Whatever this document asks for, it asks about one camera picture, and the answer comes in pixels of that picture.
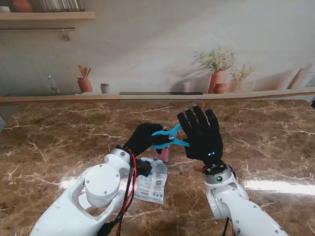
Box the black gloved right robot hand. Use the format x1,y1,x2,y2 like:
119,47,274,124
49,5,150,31
177,103,224,168

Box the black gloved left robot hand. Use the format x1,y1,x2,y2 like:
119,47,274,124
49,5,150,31
123,122,174,157

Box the blue plastic bag clip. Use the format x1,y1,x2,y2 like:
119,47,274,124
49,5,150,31
150,123,190,150

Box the clear bottle with pink seasoning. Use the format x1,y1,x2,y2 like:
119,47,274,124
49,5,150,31
155,145,170,163

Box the white blue seasoning refill bag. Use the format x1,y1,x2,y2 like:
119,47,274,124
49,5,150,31
134,157,168,204

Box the printed kitchen backdrop banner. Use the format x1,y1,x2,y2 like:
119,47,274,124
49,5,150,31
0,0,315,106

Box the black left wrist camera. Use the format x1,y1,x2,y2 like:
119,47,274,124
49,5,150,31
136,158,153,177

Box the red black left arm cable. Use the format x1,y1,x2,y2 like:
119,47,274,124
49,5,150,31
98,148,139,236

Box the red black arm cable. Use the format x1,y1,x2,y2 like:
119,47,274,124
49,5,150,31
98,148,139,236
222,216,236,236

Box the red black right arm cable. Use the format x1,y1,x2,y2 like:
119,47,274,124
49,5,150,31
222,216,236,236

